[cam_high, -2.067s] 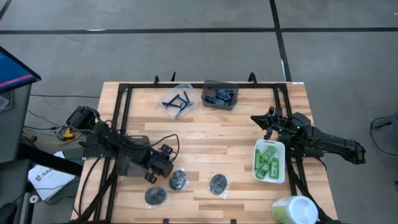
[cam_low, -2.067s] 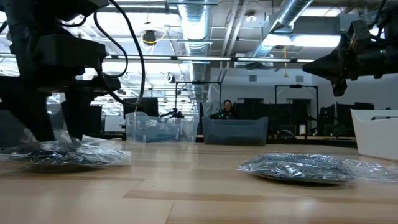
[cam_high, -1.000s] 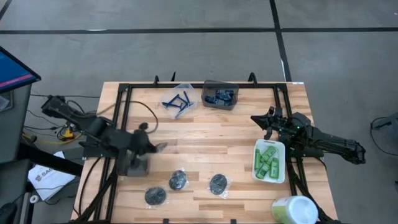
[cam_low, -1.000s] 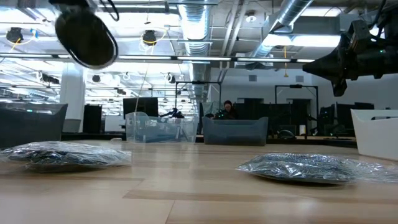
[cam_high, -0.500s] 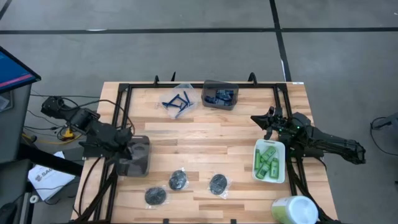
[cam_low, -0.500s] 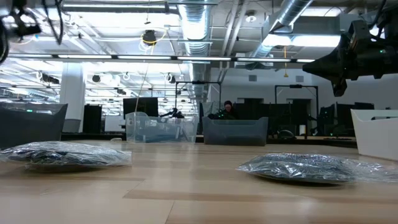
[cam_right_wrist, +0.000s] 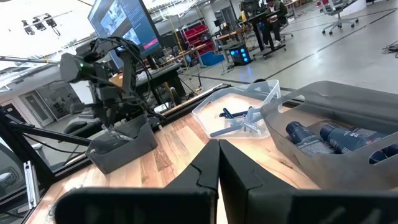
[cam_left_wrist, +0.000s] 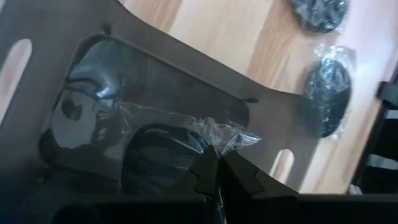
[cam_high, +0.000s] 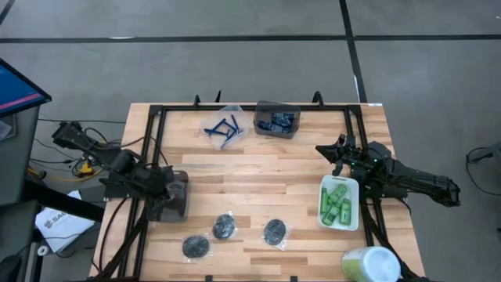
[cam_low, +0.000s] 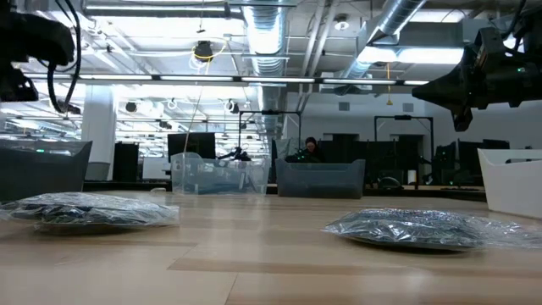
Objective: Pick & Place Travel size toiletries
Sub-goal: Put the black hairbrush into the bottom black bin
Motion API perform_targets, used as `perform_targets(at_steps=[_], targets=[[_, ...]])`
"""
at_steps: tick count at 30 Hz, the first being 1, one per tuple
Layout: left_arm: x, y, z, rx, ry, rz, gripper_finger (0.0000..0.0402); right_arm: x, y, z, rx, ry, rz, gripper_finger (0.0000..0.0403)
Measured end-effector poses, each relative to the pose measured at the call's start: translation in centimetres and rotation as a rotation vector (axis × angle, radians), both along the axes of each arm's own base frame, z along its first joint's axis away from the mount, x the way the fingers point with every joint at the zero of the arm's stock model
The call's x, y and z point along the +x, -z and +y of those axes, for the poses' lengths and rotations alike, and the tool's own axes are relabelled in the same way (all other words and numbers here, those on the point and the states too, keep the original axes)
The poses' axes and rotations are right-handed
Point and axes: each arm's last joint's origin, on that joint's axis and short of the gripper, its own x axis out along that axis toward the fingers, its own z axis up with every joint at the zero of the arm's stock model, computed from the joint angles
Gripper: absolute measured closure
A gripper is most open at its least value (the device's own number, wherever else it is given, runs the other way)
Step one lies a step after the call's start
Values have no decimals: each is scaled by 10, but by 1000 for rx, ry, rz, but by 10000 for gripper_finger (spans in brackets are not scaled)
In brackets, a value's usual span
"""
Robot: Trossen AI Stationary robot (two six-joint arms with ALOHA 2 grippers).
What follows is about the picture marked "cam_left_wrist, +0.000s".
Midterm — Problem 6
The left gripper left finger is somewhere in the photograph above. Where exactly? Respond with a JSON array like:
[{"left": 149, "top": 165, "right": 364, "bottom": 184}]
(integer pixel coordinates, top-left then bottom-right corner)
[{"left": 189, "top": 145, "right": 221, "bottom": 197}]

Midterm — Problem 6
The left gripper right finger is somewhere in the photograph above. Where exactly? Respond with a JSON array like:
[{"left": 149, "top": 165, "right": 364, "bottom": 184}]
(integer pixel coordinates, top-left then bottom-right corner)
[{"left": 221, "top": 151, "right": 299, "bottom": 200}]

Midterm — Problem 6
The black puff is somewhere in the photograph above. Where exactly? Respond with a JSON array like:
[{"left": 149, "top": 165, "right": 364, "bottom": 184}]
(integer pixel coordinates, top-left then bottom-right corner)
[
  {"left": 119, "top": 115, "right": 262, "bottom": 197},
  {"left": 289, "top": 0, "right": 349, "bottom": 34},
  {"left": 46, "top": 40, "right": 131, "bottom": 156},
  {"left": 303, "top": 45, "right": 357, "bottom": 139}
]

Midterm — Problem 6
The dark grey plastic bin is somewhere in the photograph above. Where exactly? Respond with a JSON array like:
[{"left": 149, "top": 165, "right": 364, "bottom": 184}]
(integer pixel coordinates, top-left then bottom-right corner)
[{"left": 0, "top": 0, "right": 323, "bottom": 206}]

